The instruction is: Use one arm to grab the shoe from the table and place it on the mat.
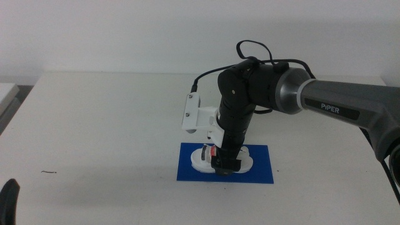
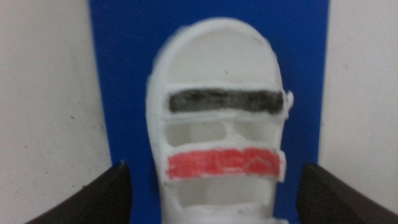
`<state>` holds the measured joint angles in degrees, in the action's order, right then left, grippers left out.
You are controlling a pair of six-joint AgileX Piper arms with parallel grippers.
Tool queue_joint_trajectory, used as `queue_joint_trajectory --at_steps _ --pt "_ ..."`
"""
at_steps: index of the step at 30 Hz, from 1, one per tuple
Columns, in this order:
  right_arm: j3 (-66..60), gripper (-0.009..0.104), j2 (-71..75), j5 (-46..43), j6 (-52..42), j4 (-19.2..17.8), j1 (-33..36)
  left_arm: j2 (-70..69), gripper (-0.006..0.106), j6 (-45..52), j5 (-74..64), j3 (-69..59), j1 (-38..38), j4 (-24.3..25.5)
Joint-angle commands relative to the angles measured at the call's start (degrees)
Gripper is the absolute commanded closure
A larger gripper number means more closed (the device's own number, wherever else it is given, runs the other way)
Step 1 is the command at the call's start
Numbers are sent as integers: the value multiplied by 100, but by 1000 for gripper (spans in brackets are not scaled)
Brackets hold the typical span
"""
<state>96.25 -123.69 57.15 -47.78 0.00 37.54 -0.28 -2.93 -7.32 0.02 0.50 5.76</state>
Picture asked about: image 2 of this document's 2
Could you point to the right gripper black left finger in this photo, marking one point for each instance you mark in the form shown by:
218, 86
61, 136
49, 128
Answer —
99, 199

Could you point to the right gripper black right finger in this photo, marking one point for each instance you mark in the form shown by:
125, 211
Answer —
332, 202

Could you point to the blue rectangular mat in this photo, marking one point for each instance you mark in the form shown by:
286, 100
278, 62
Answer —
124, 62

